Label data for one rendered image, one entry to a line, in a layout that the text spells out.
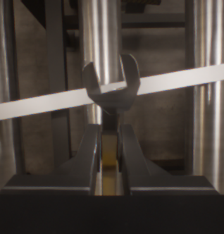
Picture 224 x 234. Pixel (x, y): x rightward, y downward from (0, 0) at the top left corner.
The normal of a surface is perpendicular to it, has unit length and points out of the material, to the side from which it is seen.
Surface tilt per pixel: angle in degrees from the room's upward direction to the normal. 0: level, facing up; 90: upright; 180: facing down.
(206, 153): 31
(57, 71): 0
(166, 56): 0
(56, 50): 0
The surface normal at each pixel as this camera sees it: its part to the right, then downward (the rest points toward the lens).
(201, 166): -0.58, 0.09
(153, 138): 0.02, 0.09
